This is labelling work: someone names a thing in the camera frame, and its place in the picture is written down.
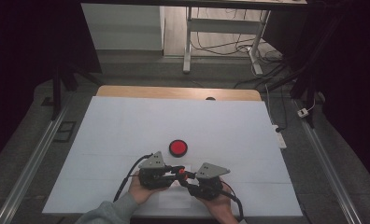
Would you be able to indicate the small black floor plate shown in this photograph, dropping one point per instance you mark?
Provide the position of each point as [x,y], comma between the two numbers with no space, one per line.
[47,102]

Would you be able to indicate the person's left hand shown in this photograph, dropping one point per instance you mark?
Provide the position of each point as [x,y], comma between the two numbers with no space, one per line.
[139,193]

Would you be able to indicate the small white plug adapter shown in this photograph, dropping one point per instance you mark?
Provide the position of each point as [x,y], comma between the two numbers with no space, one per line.
[303,113]

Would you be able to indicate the white cabinet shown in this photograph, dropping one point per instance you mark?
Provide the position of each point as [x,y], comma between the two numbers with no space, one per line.
[124,28]

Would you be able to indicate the white paper sheet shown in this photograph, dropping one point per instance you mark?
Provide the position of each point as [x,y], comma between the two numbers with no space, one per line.
[173,202]

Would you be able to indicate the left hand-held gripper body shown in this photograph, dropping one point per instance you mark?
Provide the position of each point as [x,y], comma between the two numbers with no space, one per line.
[153,179]

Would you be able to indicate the white-legged desk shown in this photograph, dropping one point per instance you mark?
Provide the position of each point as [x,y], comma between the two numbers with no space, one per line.
[223,26]

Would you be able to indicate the dark table grommet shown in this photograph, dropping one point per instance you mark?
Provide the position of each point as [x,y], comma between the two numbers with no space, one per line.
[210,98]

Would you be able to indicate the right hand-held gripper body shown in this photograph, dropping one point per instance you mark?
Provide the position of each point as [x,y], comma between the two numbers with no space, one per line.
[208,188]

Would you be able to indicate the person's right hand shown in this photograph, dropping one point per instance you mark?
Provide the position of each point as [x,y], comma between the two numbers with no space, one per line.
[219,208]

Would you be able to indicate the dark curtain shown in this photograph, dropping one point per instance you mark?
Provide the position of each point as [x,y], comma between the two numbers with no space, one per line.
[354,62]
[18,46]

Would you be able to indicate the white power strip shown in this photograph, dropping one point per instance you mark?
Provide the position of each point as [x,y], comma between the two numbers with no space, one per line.
[281,140]

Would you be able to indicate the round red ink pad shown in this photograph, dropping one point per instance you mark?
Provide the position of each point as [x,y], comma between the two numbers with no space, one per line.
[178,147]

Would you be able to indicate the black metal stand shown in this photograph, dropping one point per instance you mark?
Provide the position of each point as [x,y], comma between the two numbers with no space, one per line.
[57,93]
[301,87]

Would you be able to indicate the large white table cover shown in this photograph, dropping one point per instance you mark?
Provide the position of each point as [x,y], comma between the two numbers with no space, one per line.
[111,124]

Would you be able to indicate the black floor frame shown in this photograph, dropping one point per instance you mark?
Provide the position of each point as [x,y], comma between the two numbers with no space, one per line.
[58,138]

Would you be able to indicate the metal floor rail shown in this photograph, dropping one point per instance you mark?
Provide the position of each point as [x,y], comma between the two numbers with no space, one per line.
[329,171]
[33,161]

